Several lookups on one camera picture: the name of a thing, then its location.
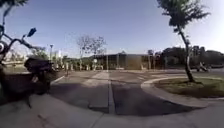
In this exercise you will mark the low long building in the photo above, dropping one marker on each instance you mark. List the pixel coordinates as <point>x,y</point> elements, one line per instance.
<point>133,61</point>

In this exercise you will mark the bare-branched tree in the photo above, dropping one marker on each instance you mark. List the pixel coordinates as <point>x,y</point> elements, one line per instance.
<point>90,46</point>

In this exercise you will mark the row of pale bollards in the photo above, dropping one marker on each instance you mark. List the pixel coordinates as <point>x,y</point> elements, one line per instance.
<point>83,66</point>

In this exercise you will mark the street lamp pole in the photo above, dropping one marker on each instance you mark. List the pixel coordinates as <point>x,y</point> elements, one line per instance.
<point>51,53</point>

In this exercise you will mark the pale concrete kerb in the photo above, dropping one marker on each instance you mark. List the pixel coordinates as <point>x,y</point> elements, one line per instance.
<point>166,95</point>

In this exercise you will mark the slender tree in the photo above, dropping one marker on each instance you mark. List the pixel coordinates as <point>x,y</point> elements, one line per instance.
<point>185,40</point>

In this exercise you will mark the distant buildings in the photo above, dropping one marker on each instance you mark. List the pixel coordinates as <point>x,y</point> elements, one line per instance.
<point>190,55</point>

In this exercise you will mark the grass island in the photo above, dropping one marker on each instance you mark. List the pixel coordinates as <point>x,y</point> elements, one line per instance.
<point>193,87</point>

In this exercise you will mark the parked motor scooter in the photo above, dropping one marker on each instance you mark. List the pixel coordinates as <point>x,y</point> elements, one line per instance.
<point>23,73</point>

